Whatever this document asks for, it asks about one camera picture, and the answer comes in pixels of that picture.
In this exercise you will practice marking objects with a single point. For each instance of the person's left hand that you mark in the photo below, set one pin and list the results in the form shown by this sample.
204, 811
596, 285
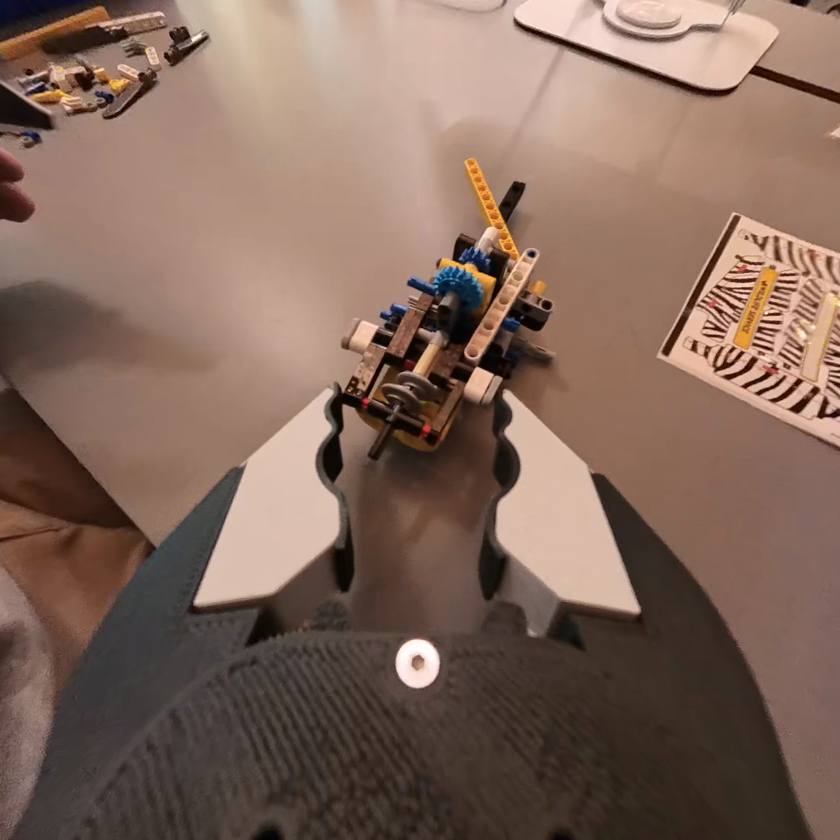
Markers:
13, 190

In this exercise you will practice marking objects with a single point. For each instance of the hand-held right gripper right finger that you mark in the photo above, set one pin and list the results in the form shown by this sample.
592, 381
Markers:
564, 531

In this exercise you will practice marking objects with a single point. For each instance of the person's beige trousers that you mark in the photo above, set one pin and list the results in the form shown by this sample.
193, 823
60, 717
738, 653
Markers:
59, 525

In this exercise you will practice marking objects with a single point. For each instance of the striped sticker sheet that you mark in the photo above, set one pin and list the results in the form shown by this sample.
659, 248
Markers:
754, 328

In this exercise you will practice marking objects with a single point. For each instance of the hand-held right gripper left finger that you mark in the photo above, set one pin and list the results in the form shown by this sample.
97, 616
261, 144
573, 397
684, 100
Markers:
275, 525

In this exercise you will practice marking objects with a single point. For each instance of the pile of loose lego pieces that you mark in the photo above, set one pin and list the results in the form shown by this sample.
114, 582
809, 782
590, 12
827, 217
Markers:
98, 72

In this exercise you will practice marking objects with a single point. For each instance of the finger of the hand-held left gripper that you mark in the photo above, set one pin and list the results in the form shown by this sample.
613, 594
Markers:
23, 108

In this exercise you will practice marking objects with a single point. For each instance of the black yellow lego model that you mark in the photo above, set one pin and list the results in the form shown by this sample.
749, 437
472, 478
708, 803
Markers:
453, 315

